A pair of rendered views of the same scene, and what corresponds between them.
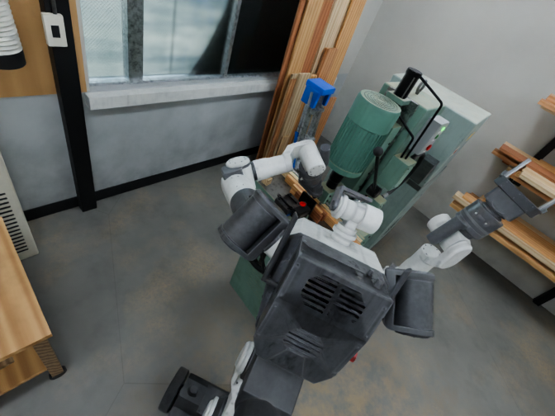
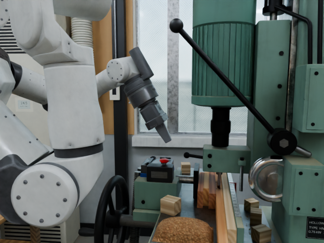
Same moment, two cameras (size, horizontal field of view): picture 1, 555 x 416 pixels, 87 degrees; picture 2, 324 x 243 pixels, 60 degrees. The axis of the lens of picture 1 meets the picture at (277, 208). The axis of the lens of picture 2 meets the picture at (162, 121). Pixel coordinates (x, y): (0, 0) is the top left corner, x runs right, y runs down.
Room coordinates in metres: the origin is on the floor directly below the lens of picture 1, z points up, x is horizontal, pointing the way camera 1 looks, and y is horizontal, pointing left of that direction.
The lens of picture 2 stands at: (0.68, -0.88, 1.26)
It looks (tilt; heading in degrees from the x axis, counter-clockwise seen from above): 7 degrees down; 67
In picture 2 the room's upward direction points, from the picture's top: straight up
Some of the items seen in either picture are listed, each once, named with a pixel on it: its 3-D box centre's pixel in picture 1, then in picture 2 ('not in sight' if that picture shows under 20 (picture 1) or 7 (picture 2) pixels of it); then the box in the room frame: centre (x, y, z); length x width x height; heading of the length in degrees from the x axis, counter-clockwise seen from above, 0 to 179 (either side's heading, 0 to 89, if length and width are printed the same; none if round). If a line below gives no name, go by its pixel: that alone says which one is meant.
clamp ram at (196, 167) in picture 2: (302, 205); (187, 179); (1.10, -0.10, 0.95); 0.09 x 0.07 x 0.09; 57
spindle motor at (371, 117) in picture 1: (360, 135); (222, 51); (1.17, -0.18, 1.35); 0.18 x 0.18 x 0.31
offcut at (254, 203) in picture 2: not in sight; (251, 205); (1.36, -0.11, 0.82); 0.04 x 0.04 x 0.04; 0
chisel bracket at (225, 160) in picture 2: (329, 191); (226, 160); (1.18, -0.20, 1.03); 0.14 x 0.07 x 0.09; 147
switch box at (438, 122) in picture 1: (428, 135); not in sight; (1.36, -0.47, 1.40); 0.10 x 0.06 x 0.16; 147
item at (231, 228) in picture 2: (315, 201); (224, 189); (1.20, -0.17, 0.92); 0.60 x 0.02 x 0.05; 57
